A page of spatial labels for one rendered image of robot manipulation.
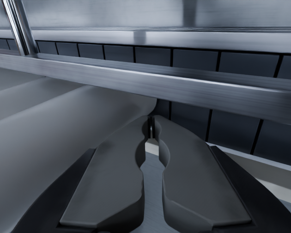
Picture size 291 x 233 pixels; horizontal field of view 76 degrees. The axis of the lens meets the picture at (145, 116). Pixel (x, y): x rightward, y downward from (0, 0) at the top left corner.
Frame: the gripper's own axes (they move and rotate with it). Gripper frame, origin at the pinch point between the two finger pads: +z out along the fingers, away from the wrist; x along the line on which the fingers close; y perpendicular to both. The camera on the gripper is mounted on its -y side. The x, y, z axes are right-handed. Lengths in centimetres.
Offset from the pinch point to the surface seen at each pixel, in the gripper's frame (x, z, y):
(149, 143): -0.2, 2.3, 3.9
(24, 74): -16.1, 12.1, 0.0
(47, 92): -8.8, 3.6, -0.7
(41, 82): -9.5, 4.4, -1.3
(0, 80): -17.5, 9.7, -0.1
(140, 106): -0.9, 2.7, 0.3
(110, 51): -4.0, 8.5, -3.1
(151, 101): 0.1, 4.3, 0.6
